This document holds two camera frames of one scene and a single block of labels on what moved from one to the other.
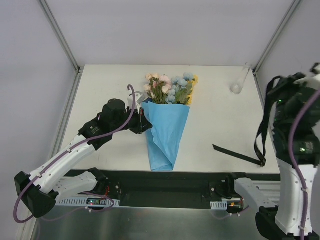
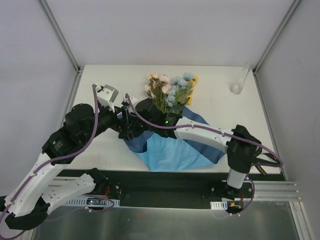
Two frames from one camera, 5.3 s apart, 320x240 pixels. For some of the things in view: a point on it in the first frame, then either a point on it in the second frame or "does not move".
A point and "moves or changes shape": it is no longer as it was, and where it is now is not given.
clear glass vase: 237,87 does not move
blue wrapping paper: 163,139 moves or changes shape
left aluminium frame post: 60,34 does not move
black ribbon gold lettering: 260,144 -> 259,150
